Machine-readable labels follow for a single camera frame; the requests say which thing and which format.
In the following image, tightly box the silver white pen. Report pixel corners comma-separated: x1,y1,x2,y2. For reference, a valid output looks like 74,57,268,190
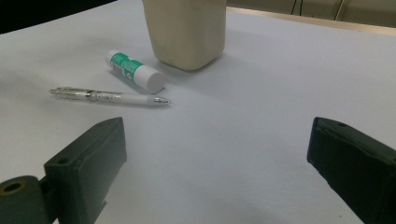
49,86,172,107

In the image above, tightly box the beige wooden cabinet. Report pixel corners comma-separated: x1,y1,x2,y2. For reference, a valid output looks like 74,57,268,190
226,0,396,29

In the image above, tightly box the white green glue stick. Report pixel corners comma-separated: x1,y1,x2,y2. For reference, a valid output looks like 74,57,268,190
105,49,166,95

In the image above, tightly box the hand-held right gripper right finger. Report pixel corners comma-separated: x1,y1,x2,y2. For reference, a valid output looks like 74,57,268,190
306,116,396,224

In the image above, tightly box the beige square pen holder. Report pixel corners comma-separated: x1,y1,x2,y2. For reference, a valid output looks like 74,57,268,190
142,0,228,72

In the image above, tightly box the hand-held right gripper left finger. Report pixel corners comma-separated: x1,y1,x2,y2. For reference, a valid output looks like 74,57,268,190
43,116,128,224

